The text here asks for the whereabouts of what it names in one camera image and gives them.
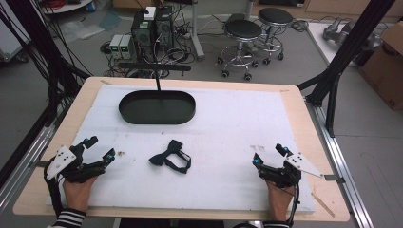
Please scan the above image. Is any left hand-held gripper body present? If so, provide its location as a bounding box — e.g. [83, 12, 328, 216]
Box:
[46, 142, 107, 184]

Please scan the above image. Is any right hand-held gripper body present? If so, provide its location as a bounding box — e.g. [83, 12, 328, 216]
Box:
[258, 152, 324, 190]

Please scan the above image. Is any black bow tie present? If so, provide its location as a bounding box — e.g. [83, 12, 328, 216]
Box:
[148, 139, 192, 175]

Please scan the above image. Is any black oval tray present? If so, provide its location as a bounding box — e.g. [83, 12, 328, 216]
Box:
[118, 89, 197, 125]

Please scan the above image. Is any person's left hand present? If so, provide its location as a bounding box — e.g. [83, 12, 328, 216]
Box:
[62, 175, 99, 214]

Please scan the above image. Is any person's right hand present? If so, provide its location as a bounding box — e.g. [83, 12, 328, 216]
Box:
[264, 180, 296, 222]

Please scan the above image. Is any white foam mat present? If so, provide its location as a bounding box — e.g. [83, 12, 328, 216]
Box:
[45, 83, 317, 214]

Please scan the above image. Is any thin wooden strip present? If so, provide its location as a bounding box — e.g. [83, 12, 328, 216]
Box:
[311, 192, 336, 219]

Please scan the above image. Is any grey power supply unit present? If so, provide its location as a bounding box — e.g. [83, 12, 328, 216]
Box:
[108, 33, 124, 60]
[119, 34, 135, 60]

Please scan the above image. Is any black stand with crossbar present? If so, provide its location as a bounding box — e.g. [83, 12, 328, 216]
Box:
[117, 61, 192, 93]

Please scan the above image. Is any black computer tower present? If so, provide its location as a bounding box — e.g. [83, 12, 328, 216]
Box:
[130, 10, 157, 64]
[154, 5, 175, 54]

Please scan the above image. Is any black round stool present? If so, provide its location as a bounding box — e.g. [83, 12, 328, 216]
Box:
[257, 7, 295, 67]
[216, 19, 264, 82]

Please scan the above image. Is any brown cardboard box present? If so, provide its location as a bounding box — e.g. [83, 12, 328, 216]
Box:
[358, 21, 403, 111]

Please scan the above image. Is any white round table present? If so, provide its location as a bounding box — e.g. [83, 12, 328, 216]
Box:
[40, 0, 97, 15]

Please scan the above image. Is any grey metal table leg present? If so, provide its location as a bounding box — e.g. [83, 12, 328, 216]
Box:
[189, 0, 206, 62]

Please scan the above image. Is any white box with black plug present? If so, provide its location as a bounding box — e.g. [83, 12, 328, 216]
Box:
[142, 6, 157, 22]

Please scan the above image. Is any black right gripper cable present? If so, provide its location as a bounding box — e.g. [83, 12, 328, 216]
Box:
[285, 183, 301, 226]

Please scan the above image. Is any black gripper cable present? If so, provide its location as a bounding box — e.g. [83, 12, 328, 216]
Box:
[285, 183, 301, 226]
[43, 160, 65, 219]

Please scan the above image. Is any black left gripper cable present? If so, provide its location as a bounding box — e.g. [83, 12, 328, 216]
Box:
[43, 160, 65, 219]

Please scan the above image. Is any small metal bracket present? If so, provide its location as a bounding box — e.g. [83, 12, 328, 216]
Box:
[29, 159, 49, 169]
[322, 173, 347, 185]

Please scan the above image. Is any aluminium rail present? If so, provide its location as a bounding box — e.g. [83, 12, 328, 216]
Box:
[304, 97, 376, 228]
[0, 104, 69, 217]

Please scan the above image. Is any black metal frame post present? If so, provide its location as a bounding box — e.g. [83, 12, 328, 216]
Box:
[297, 0, 397, 139]
[0, 0, 91, 127]

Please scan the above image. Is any tangle of black floor cables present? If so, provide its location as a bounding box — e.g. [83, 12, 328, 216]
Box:
[100, 6, 210, 79]

